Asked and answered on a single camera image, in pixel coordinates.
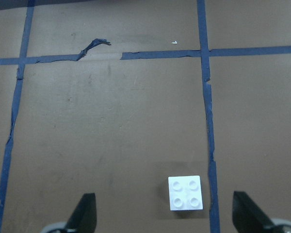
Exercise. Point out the white block near right arm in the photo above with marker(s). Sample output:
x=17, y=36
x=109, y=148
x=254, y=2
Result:
x=185, y=193

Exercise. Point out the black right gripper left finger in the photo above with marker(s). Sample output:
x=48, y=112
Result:
x=84, y=217

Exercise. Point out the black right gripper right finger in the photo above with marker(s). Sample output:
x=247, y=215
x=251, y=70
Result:
x=247, y=217

